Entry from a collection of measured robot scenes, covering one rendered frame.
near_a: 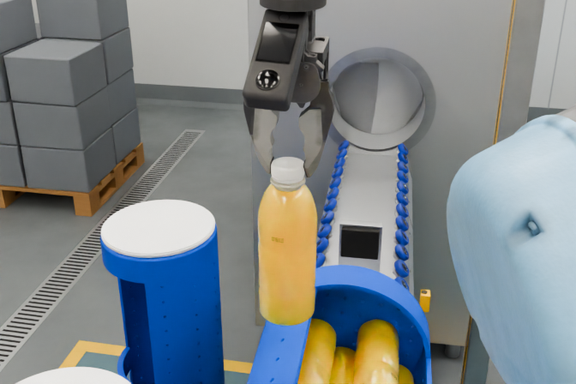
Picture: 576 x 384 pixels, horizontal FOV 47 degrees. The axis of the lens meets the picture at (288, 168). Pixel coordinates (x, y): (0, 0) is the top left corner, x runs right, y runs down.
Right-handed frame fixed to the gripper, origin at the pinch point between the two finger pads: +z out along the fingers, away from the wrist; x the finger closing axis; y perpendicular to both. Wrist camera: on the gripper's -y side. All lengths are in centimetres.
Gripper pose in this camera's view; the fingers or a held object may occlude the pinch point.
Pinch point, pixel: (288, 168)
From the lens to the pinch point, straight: 77.9
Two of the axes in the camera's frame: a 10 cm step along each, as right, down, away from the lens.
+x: -9.8, -0.9, 1.5
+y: 1.8, -4.6, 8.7
